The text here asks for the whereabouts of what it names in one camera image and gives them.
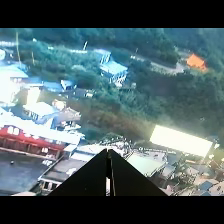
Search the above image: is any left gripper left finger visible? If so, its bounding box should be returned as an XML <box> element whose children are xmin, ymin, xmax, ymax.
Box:
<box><xmin>49</xmin><ymin>148</ymin><xmax>109</xmax><ymax>197</ymax></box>

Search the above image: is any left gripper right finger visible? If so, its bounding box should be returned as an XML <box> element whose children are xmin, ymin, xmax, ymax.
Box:
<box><xmin>107</xmin><ymin>148</ymin><xmax>168</xmax><ymax>197</ymax></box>

